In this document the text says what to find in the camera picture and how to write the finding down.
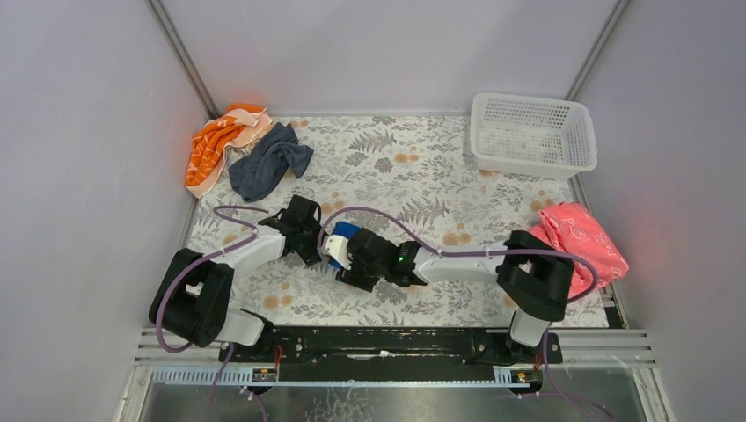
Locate blue towel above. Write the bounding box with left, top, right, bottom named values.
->
left=324, top=222, right=361, bottom=270

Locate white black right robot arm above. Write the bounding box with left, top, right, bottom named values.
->
left=323, top=229, right=574, bottom=347

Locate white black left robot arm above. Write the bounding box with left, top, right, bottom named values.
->
left=149, top=195, right=325, bottom=353

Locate dark grey towel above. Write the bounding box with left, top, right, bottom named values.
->
left=229, top=123, right=314, bottom=202

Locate floral tablecloth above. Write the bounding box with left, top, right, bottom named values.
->
left=192, top=114, right=611, bottom=329

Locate orange white towel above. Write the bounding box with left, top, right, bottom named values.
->
left=185, top=103, right=274, bottom=199

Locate white plastic basket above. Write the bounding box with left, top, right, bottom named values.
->
left=469, top=92, right=597, bottom=180

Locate pink patterned towel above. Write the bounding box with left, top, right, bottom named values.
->
left=530, top=202, right=630, bottom=299

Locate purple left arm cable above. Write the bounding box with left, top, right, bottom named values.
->
left=154, top=205, right=272, bottom=422

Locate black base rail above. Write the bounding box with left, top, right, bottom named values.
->
left=218, top=325, right=563, bottom=382

